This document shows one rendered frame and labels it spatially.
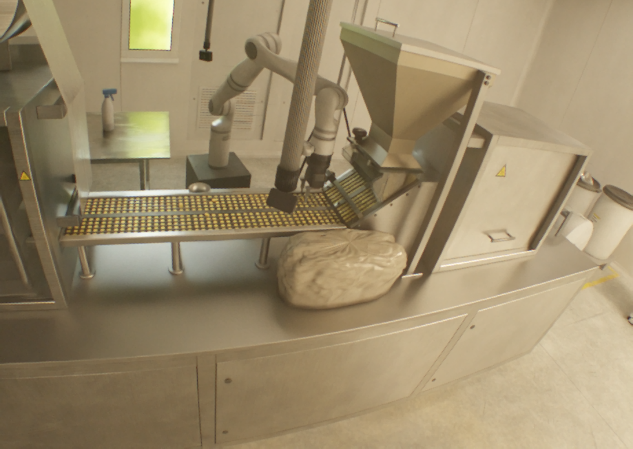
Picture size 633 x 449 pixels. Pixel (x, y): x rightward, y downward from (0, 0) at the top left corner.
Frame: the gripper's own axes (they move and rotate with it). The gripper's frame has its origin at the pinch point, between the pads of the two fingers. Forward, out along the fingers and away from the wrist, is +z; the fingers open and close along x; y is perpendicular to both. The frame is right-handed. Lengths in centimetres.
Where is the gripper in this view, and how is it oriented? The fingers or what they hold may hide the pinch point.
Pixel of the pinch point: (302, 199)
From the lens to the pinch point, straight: 123.9
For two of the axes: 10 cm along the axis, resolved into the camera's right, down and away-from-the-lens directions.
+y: 9.3, -0.3, 3.6
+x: -3.2, -5.6, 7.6
